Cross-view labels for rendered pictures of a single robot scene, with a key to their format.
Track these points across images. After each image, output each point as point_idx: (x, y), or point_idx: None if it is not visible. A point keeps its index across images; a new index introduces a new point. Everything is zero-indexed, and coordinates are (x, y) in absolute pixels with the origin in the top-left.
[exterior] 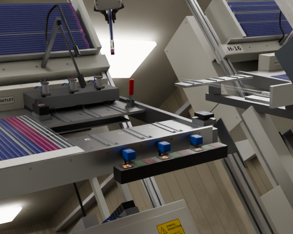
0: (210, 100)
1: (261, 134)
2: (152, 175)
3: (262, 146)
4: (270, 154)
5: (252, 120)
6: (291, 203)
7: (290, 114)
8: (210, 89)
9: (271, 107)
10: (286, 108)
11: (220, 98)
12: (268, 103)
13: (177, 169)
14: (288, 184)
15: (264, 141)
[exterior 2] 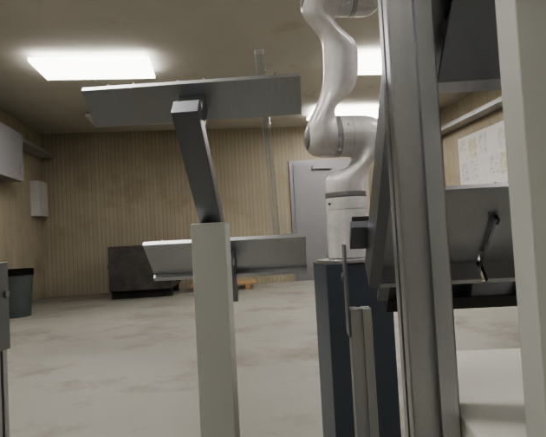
0: (202, 127)
1: (230, 281)
2: (513, 305)
3: (230, 303)
4: (232, 324)
5: (229, 249)
6: (236, 427)
7: (235, 279)
8: (204, 111)
9: (307, 272)
10: (234, 267)
11: (209, 150)
12: (306, 264)
13: (473, 307)
14: (236, 388)
15: (231, 296)
